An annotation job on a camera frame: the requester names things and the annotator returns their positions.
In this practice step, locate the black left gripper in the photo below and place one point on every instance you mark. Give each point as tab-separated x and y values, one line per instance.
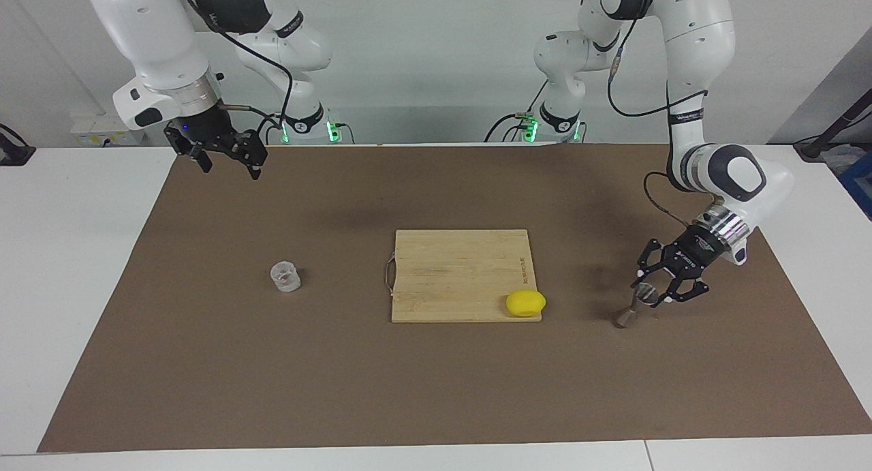
698	251

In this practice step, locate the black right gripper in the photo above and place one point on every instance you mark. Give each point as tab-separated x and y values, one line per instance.
208	131

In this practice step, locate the steel double jigger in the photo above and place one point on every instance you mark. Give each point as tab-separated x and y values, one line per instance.
625	317

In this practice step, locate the small clear glass cup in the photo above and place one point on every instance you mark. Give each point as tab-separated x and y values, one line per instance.
286	278

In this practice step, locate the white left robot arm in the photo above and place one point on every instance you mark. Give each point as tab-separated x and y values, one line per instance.
702	48

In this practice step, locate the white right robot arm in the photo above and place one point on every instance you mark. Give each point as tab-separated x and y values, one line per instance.
157	41

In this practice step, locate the yellow lemon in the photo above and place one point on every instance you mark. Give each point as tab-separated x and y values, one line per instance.
525	303

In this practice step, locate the black tripod leg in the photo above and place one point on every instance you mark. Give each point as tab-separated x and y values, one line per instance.
814	147

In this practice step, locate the blue crate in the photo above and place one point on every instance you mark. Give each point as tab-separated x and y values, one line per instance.
860	185

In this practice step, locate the black stand foot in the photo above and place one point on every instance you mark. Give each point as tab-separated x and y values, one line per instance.
13	154

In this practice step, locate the bamboo cutting board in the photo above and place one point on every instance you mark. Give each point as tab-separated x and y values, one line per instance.
456	273

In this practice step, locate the brown table mat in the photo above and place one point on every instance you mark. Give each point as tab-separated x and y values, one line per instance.
272	375

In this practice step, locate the white wall socket box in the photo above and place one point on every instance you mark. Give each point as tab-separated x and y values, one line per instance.
88	127

